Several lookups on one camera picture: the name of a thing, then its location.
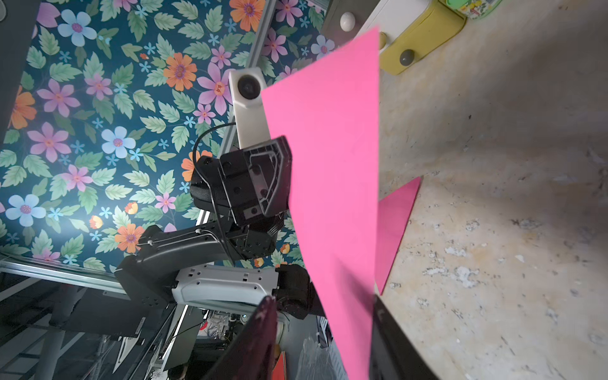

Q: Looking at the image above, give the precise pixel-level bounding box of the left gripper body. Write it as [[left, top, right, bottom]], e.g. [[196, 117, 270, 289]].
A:
[[190, 142, 290, 257]]

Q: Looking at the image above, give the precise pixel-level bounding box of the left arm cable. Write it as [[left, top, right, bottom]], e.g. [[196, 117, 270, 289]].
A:
[[192, 122, 238, 257]]

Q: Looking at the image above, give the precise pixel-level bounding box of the green lidded can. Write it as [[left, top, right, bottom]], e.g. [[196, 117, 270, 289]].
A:
[[444, 0, 501, 20]]

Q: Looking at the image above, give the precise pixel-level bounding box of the small drawer cabinet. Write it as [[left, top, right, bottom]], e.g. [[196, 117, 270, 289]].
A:
[[321, 0, 466, 75]]

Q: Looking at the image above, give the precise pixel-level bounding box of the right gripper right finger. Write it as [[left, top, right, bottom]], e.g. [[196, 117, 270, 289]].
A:
[[369, 295, 439, 380]]

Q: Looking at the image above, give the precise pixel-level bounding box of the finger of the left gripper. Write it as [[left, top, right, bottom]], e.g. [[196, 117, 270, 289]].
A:
[[219, 136, 292, 226]]

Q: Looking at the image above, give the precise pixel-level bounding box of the pink square paper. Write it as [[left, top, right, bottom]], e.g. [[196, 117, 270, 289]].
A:
[[375, 177, 422, 295]]

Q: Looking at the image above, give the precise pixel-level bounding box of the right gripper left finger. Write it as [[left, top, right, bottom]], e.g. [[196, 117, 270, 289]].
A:
[[203, 296, 278, 380]]

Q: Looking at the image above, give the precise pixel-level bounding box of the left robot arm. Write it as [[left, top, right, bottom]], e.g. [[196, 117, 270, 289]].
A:
[[115, 137, 324, 319]]

